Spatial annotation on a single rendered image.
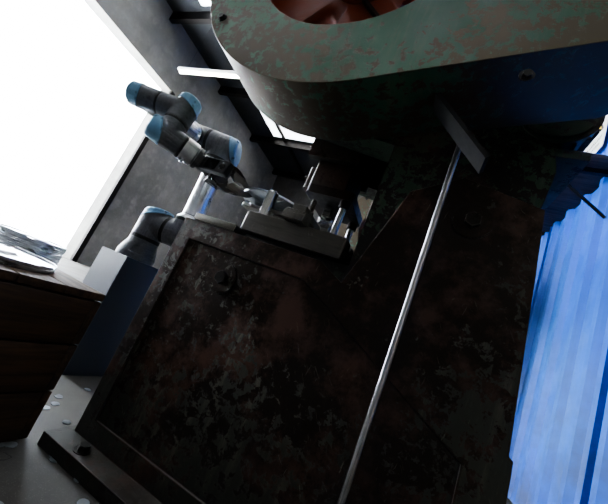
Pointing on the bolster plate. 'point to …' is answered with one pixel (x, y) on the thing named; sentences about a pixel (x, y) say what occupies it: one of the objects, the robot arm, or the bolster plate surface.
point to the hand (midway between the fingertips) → (249, 193)
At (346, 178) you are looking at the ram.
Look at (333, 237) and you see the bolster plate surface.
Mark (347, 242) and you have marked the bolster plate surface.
